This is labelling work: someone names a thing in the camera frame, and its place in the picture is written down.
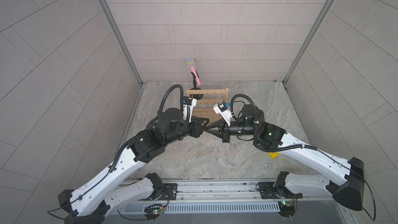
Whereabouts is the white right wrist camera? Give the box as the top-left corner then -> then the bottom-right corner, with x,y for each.
213,101 -> 232,126

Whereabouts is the aluminium corner frame post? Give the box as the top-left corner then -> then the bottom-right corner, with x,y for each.
283,0 -> 349,84
86,0 -> 143,85

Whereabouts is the wooden jewelry display stand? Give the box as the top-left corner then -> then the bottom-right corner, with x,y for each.
186,88 -> 229,123

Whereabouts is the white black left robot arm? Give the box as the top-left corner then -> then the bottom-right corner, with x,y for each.
58,84 -> 209,224

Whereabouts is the aluminium corner frame post right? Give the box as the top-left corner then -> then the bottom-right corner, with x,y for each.
283,0 -> 349,84

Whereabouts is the pink toy microphone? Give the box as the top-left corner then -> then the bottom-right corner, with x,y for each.
186,59 -> 201,86

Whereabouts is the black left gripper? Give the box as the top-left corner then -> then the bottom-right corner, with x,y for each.
162,114 -> 210,145

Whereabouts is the yellow plastic triangle piece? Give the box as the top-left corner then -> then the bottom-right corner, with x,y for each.
269,152 -> 280,159

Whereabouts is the black microphone stand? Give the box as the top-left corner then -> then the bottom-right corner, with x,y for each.
191,72 -> 203,100

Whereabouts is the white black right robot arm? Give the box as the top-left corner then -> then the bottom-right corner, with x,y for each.
205,94 -> 369,216

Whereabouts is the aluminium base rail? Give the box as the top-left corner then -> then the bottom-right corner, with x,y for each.
118,173 -> 351,218

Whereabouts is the aluminium corner frame post left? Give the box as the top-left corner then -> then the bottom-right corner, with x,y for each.
86,0 -> 143,85

